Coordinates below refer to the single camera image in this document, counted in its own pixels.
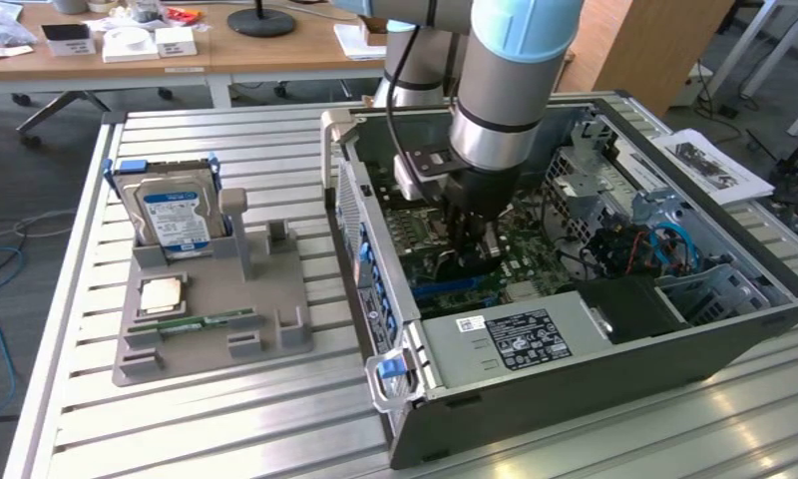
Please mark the red orange item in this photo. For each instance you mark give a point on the red orange item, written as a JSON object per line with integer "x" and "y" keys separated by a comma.
{"x": 185, "y": 17}

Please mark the black power adapter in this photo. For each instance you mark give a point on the black power adapter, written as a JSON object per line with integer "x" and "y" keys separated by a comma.
{"x": 726, "y": 111}

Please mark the white metal desk frame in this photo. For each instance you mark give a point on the white metal desk frame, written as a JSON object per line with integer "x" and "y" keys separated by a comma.
{"x": 774, "y": 57}

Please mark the green RAM stick bare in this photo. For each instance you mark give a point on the green RAM stick bare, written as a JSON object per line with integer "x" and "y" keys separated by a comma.
{"x": 186, "y": 323}

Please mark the wooden office desk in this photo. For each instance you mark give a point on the wooden office desk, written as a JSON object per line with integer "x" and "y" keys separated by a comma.
{"x": 292, "y": 55}
{"x": 26, "y": 67}

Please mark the black plastic shroud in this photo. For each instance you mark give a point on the black plastic shroud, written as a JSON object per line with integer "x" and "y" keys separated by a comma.
{"x": 632, "y": 309}

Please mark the silver CPU chip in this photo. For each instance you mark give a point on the silver CPU chip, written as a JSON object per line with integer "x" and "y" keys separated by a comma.
{"x": 161, "y": 295}

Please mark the grey power supply unit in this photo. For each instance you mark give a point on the grey power supply unit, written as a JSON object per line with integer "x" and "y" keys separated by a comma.
{"x": 438, "y": 349}

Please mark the black open PC case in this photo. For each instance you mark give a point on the black open PC case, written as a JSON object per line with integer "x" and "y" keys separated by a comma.
{"x": 572, "y": 399}

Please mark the silver hard disk blue caddy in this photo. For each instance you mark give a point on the silver hard disk blue caddy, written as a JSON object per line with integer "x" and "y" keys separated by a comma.
{"x": 173, "y": 214}

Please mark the brown cardboard box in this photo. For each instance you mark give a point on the brown cardboard box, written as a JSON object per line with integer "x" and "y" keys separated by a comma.
{"x": 376, "y": 30}

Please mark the white box black inlay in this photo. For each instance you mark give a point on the white box black inlay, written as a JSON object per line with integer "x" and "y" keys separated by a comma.
{"x": 69, "y": 45}

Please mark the white paper pile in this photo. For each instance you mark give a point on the white paper pile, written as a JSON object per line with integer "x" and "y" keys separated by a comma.
{"x": 356, "y": 45}

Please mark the silver disk bay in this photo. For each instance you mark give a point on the silver disk bay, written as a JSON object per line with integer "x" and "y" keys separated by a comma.
{"x": 705, "y": 294}

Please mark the printed paper stack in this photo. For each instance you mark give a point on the printed paper stack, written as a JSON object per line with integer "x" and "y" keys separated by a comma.
{"x": 712, "y": 169}

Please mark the black lamp base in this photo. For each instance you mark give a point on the black lamp base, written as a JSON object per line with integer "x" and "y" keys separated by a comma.
{"x": 262, "y": 25}

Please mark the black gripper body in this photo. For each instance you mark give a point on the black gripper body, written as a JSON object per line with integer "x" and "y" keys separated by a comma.
{"x": 489, "y": 192}

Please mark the green motherboard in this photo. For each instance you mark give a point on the green motherboard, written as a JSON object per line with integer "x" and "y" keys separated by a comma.
{"x": 538, "y": 259}

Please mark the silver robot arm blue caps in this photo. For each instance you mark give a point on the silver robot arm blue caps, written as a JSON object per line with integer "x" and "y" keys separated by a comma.
{"x": 505, "y": 75}

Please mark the blue expansion slot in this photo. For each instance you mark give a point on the blue expansion slot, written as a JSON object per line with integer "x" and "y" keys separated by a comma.
{"x": 438, "y": 288}

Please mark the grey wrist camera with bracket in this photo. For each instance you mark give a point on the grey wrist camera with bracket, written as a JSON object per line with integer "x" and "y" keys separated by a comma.
{"x": 416, "y": 184}

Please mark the grey cup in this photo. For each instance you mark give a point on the grey cup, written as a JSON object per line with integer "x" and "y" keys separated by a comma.
{"x": 69, "y": 6}

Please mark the white cup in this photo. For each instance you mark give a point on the white cup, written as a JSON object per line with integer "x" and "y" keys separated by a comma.
{"x": 100, "y": 5}

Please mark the paper tag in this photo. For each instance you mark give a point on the paper tag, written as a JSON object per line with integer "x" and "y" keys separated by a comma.
{"x": 6, "y": 52}

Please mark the white box round disc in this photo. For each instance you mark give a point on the white box round disc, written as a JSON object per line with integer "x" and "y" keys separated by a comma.
{"x": 129, "y": 50}

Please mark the small white box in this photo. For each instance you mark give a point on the small white box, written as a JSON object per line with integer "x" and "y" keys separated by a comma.
{"x": 176, "y": 47}

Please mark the clear plastic bag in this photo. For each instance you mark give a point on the clear plastic bag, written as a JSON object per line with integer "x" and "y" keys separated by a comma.
{"x": 2, "y": 27}

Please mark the CPU socket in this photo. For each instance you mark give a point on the CPU socket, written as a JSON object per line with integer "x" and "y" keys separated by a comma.
{"x": 436, "y": 222}

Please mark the white pedestal unit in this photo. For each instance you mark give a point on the white pedestal unit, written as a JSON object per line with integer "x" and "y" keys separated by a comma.
{"x": 698, "y": 85}

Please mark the grey parts rack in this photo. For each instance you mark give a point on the grey parts rack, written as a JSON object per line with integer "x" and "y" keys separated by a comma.
{"x": 226, "y": 294}

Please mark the silver drive cage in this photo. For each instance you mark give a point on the silver drive cage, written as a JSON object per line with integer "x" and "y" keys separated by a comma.
{"x": 585, "y": 199}

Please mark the wooden cabinet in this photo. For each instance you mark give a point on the wooden cabinet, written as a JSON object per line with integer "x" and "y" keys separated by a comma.
{"x": 638, "y": 50}

